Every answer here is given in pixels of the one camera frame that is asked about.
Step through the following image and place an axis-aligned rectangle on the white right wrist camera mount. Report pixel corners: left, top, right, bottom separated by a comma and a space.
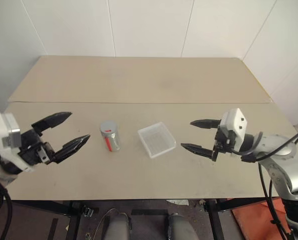
218, 107, 248, 151

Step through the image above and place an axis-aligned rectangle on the black tape strip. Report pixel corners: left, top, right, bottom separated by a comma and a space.
47, 217, 60, 239

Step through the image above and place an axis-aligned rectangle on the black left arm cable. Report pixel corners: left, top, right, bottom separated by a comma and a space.
0, 172, 14, 240

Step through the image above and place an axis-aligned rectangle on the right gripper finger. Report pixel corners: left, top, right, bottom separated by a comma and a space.
189, 118, 222, 130
180, 142, 216, 159

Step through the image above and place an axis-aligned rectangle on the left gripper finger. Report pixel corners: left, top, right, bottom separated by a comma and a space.
53, 134, 92, 165
31, 111, 73, 137

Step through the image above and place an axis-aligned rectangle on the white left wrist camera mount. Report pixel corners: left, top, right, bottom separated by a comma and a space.
0, 111, 36, 174

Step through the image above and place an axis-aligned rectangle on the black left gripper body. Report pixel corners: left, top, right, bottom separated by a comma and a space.
18, 128, 57, 166

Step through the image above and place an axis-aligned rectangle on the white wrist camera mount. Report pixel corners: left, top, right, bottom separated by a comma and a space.
218, 107, 248, 151
0, 111, 36, 174

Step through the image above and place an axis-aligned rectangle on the black table frame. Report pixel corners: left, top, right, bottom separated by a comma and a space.
10, 196, 282, 240

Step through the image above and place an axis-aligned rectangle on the white paper scrap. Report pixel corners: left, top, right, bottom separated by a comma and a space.
166, 198, 190, 206

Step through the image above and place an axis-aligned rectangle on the black right arm hanging cable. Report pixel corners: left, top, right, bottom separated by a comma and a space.
257, 161, 290, 240

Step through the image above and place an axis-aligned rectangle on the orange floor mat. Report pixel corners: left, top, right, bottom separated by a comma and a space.
231, 196, 290, 236

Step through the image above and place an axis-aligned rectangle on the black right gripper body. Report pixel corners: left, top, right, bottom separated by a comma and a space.
211, 125, 236, 162

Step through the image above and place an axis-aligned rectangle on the silver red can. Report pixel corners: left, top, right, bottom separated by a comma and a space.
100, 126, 122, 153

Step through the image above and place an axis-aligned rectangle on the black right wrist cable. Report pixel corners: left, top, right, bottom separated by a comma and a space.
230, 130, 298, 164

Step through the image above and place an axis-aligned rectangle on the grey rounded robot leg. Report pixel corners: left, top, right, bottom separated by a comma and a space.
167, 212, 197, 240
108, 212, 131, 240

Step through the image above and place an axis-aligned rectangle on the grey bottle cap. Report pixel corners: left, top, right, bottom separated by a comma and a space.
100, 120, 118, 134

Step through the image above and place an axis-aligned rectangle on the thin grey floor cable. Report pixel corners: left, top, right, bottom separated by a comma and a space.
93, 207, 120, 240

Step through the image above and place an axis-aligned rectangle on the clear plastic tray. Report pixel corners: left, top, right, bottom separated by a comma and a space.
137, 121, 177, 159

